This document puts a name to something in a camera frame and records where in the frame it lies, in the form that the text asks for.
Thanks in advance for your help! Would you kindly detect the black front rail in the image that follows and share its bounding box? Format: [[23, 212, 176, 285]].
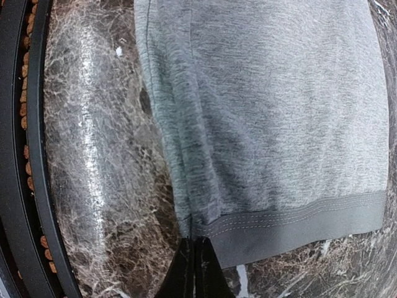
[[1, 1, 81, 297]]

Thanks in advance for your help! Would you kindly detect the grey underwear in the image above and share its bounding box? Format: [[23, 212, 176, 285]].
[[134, 1, 389, 268]]

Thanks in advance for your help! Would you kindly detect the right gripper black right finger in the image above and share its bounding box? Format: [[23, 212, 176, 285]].
[[195, 237, 235, 298]]

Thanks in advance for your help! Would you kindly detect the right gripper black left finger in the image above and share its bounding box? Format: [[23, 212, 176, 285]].
[[155, 238, 194, 298]]

